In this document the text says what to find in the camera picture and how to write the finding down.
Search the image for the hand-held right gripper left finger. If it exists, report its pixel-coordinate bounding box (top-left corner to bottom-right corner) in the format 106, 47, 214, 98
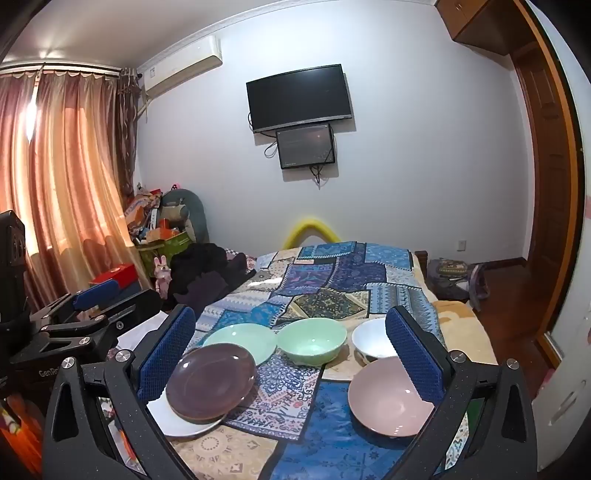
42, 304, 197, 480

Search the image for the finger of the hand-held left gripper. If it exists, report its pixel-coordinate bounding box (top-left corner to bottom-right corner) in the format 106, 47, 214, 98
28, 278, 126, 326
10, 290, 163, 366

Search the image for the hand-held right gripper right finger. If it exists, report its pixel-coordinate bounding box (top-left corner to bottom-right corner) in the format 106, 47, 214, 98
385, 305, 539, 480

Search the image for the white bowl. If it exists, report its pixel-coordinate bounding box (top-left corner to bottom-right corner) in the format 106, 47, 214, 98
352, 318, 402, 361

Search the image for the pink bowl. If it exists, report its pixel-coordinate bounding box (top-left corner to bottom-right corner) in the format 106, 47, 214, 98
347, 356, 437, 438

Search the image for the white plate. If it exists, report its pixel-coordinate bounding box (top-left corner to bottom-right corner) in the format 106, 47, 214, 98
147, 392, 227, 438

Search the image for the green plate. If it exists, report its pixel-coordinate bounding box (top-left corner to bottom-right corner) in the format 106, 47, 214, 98
202, 323, 279, 365

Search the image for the green bowl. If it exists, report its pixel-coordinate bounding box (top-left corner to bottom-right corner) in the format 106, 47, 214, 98
277, 318, 348, 366

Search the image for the red box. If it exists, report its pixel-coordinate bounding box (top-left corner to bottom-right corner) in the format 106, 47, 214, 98
89, 264, 139, 289

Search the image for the white folded cloth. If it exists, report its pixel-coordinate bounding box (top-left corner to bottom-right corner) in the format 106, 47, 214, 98
117, 311, 174, 352

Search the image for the pink bunny plush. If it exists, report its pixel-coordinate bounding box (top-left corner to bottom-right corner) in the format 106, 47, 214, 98
154, 255, 173, 294

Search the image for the green bag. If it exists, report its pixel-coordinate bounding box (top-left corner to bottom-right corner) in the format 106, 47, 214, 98
136, 231, 195, 278

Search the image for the black clothing pile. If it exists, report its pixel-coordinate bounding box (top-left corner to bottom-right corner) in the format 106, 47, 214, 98
168, 242, 258, 320

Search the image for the grey backpack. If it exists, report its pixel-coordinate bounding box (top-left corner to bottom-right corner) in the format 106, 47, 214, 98
427, 257, 489, 311

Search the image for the orange printed box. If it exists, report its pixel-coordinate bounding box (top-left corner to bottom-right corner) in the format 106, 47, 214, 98
124, 191, 162, 232

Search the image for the pink curtain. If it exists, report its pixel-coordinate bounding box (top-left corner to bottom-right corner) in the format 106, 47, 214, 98
0, 65, 148, 315

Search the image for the grey plush toy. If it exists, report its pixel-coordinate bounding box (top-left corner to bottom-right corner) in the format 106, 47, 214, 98
159, 188, 208, 243

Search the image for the blue patchwork blanket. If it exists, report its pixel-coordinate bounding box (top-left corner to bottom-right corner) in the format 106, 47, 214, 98
171, 240, 469, 480

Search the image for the yellow foam tube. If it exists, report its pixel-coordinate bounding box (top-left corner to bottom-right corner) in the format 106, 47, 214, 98
283, 217, 341, 251

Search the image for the small black monitor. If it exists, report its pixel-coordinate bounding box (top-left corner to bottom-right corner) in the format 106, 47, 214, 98
276, 124, 335, 170

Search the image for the white air conditioner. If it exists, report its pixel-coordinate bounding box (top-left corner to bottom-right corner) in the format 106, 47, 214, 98
139, 36, 223, 99

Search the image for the wooden overhead cabinet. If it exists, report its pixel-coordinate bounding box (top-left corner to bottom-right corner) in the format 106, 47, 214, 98
436, 0, 522, 56

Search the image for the wooden door frame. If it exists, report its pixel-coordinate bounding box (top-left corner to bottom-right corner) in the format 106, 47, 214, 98
508, 0, 587, 370

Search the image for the black wall television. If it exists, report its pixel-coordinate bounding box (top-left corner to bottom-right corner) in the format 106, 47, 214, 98
246, 65, 354, 134

